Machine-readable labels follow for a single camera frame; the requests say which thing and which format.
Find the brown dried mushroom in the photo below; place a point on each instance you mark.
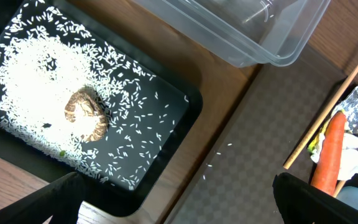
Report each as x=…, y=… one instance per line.
x=86, y=116

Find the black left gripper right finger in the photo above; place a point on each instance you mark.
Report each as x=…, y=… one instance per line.
x=299, y=202

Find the pile of white rice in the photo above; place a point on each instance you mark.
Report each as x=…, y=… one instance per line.
x=45, y=57

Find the clear plastic bin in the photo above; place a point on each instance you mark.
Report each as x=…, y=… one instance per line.
x=244, y=32

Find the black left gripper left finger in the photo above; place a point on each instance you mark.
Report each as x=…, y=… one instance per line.
x=58, y=202

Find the wooden chopstick left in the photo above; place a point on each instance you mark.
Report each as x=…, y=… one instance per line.
x=320, y=119

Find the dark brown serving tray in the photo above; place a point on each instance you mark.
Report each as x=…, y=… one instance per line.
x=234, y=182

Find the white paper napkin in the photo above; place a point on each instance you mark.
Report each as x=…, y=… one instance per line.
x=316, y=146

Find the black waste bin tray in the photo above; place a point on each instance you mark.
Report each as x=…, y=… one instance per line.
x=185, y=105

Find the orange carrot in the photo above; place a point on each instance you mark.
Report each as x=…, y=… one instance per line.
x=327, y=170

